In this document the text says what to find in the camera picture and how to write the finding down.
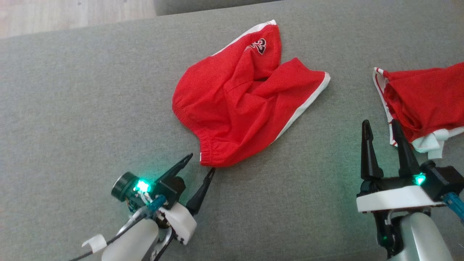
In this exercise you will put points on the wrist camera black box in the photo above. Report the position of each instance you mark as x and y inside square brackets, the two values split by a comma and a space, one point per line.
[444, 177]
[170, 192]

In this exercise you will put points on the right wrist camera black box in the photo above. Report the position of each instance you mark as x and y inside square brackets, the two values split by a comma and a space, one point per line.
[444, 177]

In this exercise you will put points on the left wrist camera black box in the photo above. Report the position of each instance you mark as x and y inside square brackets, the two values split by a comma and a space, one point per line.
[170, 192]

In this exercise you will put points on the red shorts white stripe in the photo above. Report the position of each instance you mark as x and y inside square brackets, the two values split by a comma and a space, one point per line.
[224, 119]

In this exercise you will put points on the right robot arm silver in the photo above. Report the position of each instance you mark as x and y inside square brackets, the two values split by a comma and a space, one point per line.
[424, 239]

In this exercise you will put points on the right wrist blue connector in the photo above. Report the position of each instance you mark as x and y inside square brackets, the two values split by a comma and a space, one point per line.
[455, 204]

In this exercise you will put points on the left wrist blue connector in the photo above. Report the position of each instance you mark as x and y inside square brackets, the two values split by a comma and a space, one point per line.
[156, 203]

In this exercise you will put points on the wrist blue connector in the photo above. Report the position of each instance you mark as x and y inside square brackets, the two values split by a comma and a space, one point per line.
[455, 204]
[156, 203]

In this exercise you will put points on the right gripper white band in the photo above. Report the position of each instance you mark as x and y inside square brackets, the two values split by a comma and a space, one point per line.
[391, 197]

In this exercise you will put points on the red basketball jersey white sleeves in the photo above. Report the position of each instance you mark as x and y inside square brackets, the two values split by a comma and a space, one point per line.
[427, 98]

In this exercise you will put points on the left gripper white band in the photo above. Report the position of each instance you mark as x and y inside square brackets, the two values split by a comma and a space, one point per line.
[181, 224]

